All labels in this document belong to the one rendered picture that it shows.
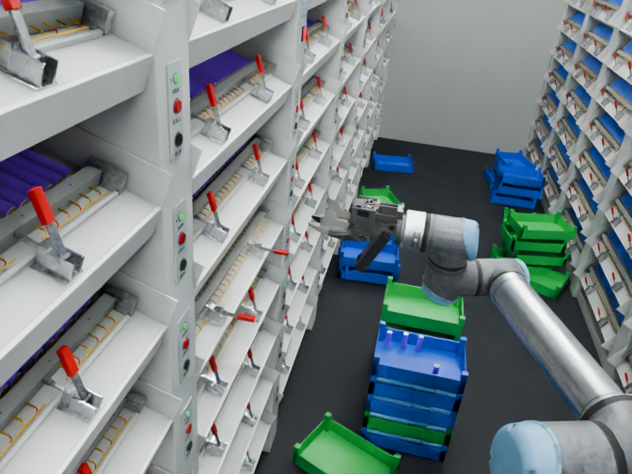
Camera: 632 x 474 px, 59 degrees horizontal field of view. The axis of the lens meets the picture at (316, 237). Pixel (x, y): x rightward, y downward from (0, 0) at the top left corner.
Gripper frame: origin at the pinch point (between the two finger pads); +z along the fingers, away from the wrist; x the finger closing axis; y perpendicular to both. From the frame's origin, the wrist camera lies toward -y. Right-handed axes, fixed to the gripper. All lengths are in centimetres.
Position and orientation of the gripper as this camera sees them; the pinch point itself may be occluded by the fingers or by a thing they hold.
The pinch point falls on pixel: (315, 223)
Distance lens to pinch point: 130.2
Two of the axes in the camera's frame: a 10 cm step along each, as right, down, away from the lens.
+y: 0.7, -8.7, -4.8
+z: -9.8, -1.6, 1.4
